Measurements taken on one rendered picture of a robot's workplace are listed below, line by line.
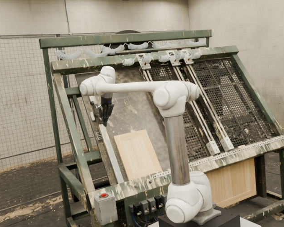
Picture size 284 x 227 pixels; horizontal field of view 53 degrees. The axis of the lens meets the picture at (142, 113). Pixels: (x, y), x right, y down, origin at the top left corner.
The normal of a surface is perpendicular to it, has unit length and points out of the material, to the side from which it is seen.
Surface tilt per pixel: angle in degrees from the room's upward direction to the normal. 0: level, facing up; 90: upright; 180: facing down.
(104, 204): 90
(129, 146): 56
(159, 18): 90
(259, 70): 90
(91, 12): 90
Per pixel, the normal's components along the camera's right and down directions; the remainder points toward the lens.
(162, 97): -0.56, 0.07
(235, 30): -0.83, 0.18
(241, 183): 0.45, 0.07
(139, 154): 0.31, -0.49
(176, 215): -0.53, 0.29
